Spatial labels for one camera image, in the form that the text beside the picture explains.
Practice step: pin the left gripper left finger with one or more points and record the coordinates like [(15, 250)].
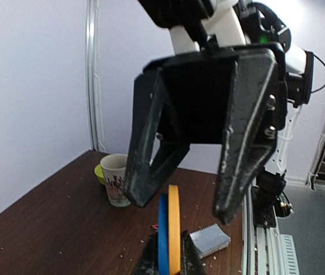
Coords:
[(147, 263)]

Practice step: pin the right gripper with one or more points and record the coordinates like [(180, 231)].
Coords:
[(196, 98)]

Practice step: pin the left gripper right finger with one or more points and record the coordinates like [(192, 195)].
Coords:
[(190, 262)]

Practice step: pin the orange big blind button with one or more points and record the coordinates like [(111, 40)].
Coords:
[(174, 230)]

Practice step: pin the blue small blind button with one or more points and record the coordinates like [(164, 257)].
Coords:
[(163, 251)]

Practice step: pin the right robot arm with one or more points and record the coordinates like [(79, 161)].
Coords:
[(199, 26)]

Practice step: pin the grey ridged card holder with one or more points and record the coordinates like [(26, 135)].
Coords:
[(209, 240)]

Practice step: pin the white floral ceramic mug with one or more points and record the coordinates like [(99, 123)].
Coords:
[(113, 168)]

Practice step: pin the lime green small bowl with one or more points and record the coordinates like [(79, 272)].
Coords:
[(99, 174)]

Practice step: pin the right aluminium frame post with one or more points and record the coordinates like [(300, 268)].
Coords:
[(93, 81)]

